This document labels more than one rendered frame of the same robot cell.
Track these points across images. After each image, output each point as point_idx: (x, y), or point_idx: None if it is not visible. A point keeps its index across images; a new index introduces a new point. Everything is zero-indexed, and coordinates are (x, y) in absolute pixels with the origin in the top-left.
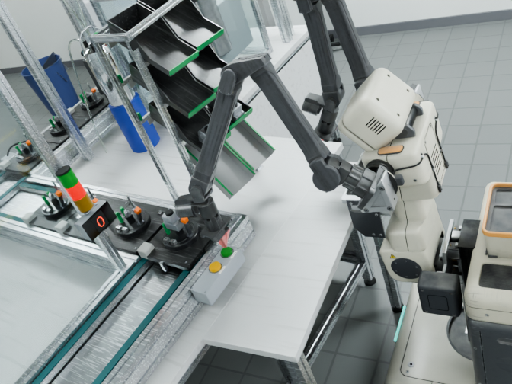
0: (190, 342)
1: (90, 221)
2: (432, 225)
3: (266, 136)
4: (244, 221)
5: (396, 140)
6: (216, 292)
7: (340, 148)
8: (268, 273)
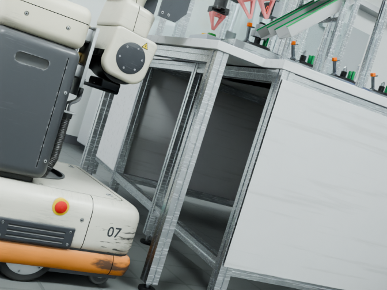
0: None
1: (265, 4)
2: (107, 21)
3: (377, 94)
4: (232, 41)
5: None
6: None
7: (280, 64)
8: None
